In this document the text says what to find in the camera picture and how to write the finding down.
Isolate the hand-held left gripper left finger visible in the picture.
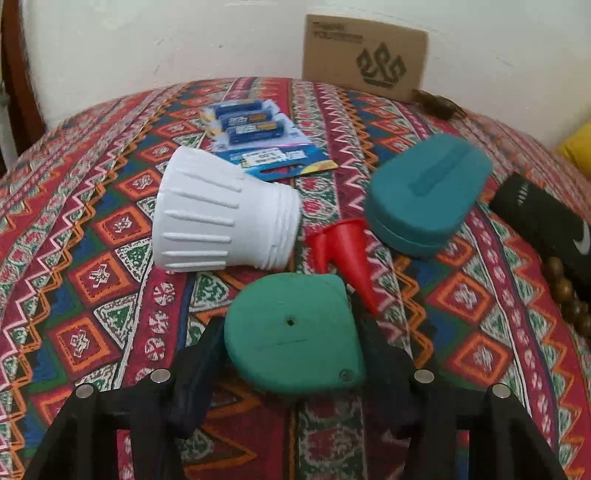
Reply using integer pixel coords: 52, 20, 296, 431
21, 316, 226, 480

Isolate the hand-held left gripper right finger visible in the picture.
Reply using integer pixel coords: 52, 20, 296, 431
352, 292, 570, 480

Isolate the brown cardboard box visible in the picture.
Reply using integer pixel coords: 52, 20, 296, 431
301, 14, 429, 103

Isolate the brown hair clip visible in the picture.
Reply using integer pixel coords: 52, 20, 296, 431
411, 90, 465, 121

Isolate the yellow object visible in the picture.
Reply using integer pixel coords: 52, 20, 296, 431
556, 122, 591, 176

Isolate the brown wooden bead string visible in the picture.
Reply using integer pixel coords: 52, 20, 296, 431
544, 256, 591, 340

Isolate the white ribbed plastic housing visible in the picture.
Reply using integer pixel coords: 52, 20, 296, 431
153, 146, 303, 273

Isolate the patterned red bedsheet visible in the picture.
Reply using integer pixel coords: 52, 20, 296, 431
0, 76, 591, 480

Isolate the dark wooden headboard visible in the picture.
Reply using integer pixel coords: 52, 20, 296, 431
0, 0, 47, 178

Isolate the blue battery blister pack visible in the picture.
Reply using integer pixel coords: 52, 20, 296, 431
199, 96, 340, 181

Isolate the green plastic case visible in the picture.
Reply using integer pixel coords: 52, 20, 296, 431
224, 272, 368, 389

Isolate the red plastic funnel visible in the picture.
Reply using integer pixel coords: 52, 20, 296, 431
308, 219, 385, 318

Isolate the teal oval plastic case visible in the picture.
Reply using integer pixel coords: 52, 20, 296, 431
365, 134, 494, 260

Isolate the black cloth with white print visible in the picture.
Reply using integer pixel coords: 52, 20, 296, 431
488, 172, 591, 289

